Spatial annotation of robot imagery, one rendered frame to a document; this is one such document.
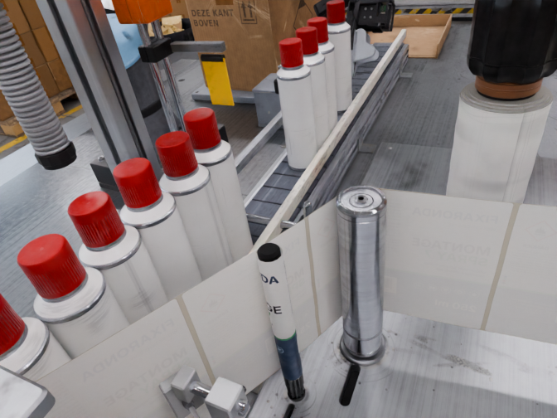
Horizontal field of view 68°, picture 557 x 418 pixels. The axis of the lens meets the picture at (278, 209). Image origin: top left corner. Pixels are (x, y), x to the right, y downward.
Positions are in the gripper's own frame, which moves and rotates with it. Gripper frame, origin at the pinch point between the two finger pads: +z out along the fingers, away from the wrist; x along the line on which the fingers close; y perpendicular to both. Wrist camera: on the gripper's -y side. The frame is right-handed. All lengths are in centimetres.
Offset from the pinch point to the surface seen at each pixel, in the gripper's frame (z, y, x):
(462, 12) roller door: -118, -4, 376
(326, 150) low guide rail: 16.4, 4.9, -24.4
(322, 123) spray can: 12.2, 2.8, -21.4
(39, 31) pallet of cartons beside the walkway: -46, -295, 142
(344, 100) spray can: 6.8, 1.5, -6.0
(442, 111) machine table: 6.5, 19.0, 9.7
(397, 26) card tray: -25, -4, 64
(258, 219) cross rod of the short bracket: 26.1, 1.6, -40.2
